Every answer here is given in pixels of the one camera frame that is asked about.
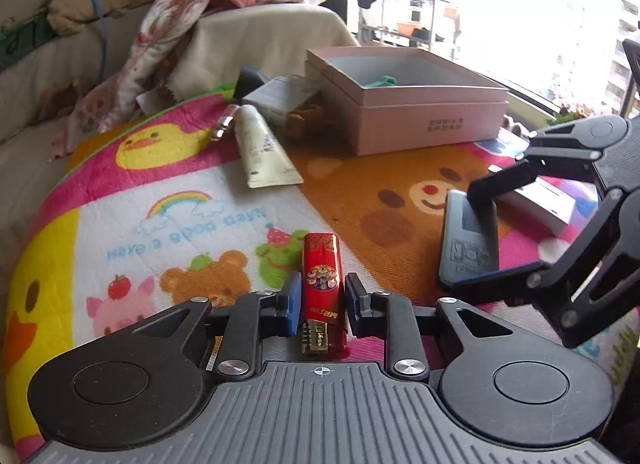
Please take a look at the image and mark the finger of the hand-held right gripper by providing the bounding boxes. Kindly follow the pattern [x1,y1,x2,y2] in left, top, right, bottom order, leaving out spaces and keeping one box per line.
[437,188,640,351]
[467,116,633,215]

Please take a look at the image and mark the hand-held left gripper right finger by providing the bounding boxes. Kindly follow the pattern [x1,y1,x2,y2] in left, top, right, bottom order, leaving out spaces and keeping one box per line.
[344,272,514,383]

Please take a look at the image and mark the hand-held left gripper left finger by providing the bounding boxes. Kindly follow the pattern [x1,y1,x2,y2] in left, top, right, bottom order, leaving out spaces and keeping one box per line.
[132,273,304,381]

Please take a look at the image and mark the red lighter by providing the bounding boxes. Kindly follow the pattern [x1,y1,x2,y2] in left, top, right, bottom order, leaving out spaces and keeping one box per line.
[301,233,349,361]

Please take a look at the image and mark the dark grey remote control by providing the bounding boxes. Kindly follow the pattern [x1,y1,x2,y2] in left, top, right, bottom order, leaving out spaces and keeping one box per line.
[436,189,501,291]

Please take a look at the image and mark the pink cardboard box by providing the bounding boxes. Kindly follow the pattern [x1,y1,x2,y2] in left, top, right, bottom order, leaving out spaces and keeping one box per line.
[306,46,510,157]

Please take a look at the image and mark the white carton box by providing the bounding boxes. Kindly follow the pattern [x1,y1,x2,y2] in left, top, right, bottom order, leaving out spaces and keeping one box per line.
[242,74,323,127]

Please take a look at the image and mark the small flat white box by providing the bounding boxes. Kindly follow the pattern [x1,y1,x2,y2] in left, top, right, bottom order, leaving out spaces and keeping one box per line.
[492,179,577,236]

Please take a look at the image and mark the pink flowering plant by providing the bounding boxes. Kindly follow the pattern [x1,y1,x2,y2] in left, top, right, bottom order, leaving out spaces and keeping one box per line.
[547,104,592,127]

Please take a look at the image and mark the colourful cartoon mat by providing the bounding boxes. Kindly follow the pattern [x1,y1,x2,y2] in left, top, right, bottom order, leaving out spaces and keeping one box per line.
[0,84,640,464]

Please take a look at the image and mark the cream squeeze tube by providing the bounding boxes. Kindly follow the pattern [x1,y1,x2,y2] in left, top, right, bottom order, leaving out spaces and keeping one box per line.
[234,104,305,189]

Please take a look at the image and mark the metal balcony rack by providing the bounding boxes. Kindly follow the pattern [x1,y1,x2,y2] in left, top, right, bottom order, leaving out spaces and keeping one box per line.
[357,0,462,57]

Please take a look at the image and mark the beige armrest cloth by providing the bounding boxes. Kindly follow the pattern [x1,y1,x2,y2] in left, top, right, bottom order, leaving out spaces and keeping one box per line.
[170,4,359,94]

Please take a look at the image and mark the pink floral blanket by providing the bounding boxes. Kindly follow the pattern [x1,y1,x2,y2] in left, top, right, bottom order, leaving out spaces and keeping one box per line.
[50,0,331,163]

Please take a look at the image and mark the beige covered sofa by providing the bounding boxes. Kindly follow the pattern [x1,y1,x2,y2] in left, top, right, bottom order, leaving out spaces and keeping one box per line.
[0,0,176,265]

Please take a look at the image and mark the blue strap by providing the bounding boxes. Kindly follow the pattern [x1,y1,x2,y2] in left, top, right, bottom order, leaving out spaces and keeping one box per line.
[75,0,109,82]

